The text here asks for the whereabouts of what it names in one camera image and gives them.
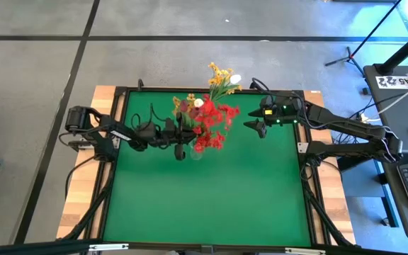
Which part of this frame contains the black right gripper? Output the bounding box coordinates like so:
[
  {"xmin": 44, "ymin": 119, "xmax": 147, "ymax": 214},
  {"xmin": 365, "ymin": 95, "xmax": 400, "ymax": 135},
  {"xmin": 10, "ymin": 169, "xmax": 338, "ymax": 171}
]
[{"xmin": 243, "ymin": 93, "xmax": 303, "ymax": 138}]

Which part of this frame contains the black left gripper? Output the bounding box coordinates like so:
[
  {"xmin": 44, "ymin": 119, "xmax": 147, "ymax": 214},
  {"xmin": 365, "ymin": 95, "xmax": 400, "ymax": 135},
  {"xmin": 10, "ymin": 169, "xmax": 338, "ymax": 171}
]
[{"xmin": 156, "ymin": 111, "xmax": 196, "ymax": 161}]

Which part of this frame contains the red artificial flower bunch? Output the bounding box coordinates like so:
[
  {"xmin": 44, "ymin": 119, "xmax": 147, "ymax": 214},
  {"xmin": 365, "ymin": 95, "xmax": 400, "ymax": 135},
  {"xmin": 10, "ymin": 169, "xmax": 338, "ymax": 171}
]
[
  {"xmin": 192, "ymin": 130, "xmax": 227, "ymax": 154},
  {"xmin": 198, "ymin": 93, "xmax": 241, "ymax": 131}
]

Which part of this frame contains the yellow artificial flower bunch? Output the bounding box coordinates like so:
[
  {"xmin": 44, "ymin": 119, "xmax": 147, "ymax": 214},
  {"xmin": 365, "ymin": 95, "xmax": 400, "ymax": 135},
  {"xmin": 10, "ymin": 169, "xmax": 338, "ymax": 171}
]
[
  {"xmin": 173, "ymin": 93, "xmax": 197, "ymax": 116},
  {"xmin": 207, "ymin": 62, "xmax": 243, "ymax": 103}
]

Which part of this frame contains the clear glass vase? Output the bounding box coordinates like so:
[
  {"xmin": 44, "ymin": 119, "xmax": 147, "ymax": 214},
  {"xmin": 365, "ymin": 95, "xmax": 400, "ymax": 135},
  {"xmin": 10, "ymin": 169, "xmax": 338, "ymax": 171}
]
[{"xmin": 188, "ymin": 147, "xmax": 205, "ymax": 161}]

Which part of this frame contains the green table mat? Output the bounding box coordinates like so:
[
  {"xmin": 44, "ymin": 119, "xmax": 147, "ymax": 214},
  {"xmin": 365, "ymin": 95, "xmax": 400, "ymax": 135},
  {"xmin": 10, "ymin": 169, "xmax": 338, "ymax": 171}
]
[{"xmin": 101, "ymin": 90, "xmax": 313, "ymax": 248}]

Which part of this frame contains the black tripod light stand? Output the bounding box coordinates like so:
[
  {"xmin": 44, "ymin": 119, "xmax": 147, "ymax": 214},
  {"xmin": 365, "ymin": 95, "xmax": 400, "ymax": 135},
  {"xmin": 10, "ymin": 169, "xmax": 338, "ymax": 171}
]
[{"xmin": 324, "ymin": 0, "xmax": 403, "ymax": 77}]

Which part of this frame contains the black diagonal support strut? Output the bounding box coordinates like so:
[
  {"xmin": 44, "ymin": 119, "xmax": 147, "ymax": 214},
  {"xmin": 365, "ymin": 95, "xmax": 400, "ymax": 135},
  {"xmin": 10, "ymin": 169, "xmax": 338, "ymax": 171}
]
[
  {"xmin": 302, "ymin": 176, "xmax": 356, "ymax": 247},
  {"xmin": 57, "ymin": 169, "xmax": 116, "ymax": 245}
]

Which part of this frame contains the white printed paper label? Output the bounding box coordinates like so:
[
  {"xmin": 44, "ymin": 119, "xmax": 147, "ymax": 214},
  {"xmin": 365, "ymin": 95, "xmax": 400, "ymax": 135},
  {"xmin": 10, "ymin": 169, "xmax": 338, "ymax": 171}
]
[{"xmin": 375, "ymin": 72, "xmax": 408, "ymax": 90}]

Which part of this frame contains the blue desk leg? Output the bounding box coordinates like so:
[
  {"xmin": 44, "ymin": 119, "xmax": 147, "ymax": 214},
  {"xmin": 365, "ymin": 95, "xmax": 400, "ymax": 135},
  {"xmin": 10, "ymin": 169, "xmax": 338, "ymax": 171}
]
[{"xmin": 373, "ymin": 155, "xmax": 400, "ymax": 228}]

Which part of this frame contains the thick black stand pole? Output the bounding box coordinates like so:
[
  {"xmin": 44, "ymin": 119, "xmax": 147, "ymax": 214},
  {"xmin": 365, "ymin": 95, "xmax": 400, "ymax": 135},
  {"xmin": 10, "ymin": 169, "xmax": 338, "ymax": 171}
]
[{"xmin": 373, "ymin": 23, "xmax": 408, "ymax": 76}]

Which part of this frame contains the black table frame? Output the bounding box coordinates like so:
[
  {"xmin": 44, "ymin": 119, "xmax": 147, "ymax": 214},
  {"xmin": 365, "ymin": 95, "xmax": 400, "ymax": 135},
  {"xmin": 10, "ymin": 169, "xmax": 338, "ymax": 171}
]
[{"xmin": 97, "ymin": 86, "xmax": 319, "ymax": 253}]

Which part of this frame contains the silver metal bracket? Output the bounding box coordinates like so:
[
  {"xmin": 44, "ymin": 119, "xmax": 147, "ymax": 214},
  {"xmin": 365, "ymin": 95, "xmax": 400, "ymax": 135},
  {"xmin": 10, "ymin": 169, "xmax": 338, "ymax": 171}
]
[
  {"xmin": 88, "ymin": 242, "xmax": 130, "ymax": 252},
  {"xmin": 284, "ymin": 247, "xmax": 327, "ymax": 255}
]

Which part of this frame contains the white cable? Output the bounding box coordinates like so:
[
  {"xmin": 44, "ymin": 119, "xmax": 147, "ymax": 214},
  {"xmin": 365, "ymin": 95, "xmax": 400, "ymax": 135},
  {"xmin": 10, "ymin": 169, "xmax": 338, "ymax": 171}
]
[{"xmin": 377, "ymin": 76, "xmax": 408, "ymax": 115}]

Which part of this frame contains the black horizontal frame bar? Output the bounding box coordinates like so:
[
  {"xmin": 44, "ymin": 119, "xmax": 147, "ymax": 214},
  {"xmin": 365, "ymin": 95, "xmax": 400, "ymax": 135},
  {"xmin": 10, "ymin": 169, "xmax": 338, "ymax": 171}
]
[{"xmin": 0, "ymin": 239, "xmax": 408, "ymax": 255}]

